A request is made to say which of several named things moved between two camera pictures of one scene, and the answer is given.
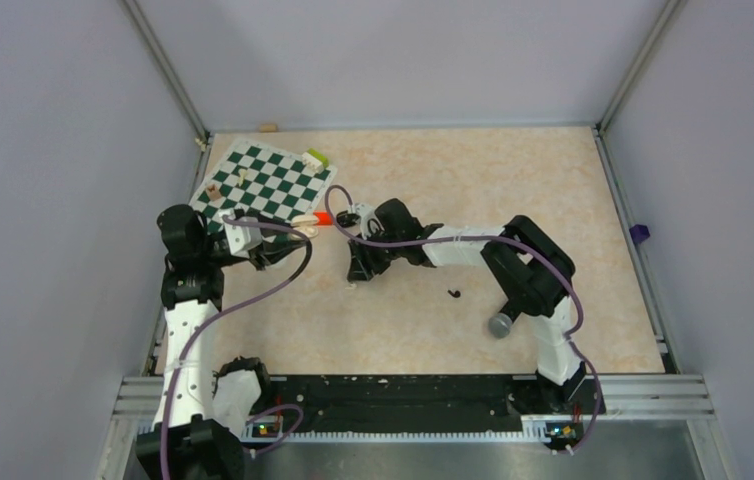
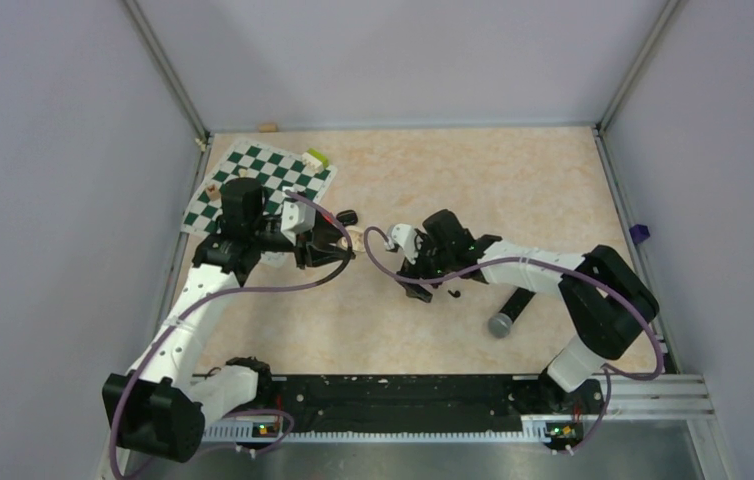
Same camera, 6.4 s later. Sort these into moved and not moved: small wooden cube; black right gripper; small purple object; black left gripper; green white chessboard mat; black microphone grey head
Moved: black right gripper; black left gripper
Not moved: green white chessboard mat; small purple object; black microphone grey head; small wooden cube
